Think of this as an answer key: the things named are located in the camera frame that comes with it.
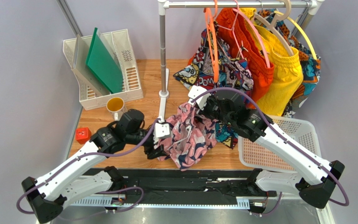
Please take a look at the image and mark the pink shark print shorts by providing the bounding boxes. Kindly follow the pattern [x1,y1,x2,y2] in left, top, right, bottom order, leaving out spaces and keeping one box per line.
[157,103,217,171]

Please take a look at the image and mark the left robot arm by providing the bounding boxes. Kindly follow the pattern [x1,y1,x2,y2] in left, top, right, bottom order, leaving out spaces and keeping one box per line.
[16,109,171,224]

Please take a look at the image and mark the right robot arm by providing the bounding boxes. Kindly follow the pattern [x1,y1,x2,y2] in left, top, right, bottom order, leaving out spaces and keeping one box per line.
[188,87,350,209]

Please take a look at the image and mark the comic print shorts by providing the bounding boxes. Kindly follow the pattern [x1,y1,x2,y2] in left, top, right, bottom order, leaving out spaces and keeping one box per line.
[173,21,254,148]

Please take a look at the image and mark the yellow shorts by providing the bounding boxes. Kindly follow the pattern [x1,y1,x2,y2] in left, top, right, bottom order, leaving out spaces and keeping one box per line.
[251,24,303,116]

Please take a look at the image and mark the orange plastic hanger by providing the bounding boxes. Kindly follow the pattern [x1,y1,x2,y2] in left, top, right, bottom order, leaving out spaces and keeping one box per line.
[204,0,219,84]

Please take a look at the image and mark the pink plastic hanger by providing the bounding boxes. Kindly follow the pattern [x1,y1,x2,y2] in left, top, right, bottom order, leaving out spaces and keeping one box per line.
[216,7,274,73]

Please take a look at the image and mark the beige wooden hanger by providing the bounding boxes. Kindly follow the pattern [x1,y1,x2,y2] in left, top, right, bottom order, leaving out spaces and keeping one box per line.
[253,0,295,57]

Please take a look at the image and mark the blue orange patterned shorts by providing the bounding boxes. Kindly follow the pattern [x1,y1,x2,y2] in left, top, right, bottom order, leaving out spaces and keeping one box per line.
[255,9,321,118]

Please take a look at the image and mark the yellow plastic hanger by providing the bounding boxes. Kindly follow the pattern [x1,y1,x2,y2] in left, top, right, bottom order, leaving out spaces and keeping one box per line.
[276,16,317,60]

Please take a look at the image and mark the white plastic laundry basket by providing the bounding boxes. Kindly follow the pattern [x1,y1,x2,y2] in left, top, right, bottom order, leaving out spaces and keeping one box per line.
[237,115,321,173]

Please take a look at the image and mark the yellow cup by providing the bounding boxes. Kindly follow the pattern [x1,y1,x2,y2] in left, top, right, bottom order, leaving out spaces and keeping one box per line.
[106,97,127,121]

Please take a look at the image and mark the red cube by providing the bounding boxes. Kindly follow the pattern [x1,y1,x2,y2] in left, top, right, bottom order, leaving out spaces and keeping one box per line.
[75,127,92,145]

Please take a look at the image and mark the green plastic board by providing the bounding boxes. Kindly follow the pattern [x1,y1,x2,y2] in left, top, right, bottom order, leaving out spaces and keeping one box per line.
[85,28,123,93]

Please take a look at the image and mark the grey plastic board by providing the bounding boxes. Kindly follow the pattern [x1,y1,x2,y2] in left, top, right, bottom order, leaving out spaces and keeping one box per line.
[71,35,110,96]

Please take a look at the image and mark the white plastic file rack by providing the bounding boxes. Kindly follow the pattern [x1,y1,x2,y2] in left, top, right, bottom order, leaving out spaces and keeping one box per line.
[63,29,143,110]

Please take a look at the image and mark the metal clothes rack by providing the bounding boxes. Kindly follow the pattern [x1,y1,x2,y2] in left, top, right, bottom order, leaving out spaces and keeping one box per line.
[156,0,325,124]

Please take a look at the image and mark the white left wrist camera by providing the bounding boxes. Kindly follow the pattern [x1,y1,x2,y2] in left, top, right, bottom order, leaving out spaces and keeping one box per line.
[153,122,172,140]

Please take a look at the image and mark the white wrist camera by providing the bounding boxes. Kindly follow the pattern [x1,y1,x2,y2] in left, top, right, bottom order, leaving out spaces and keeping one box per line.
[153,122,172,140]
[188,85,211,110]

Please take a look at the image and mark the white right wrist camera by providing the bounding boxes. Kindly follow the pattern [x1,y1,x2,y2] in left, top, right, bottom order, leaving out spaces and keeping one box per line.
[188,85,211,110]

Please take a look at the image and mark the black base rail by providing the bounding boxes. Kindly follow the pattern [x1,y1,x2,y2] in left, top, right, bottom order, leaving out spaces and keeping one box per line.
[84,168,277,206]

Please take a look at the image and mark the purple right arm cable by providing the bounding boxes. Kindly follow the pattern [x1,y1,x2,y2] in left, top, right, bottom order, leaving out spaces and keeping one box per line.
[191,87,350,217]

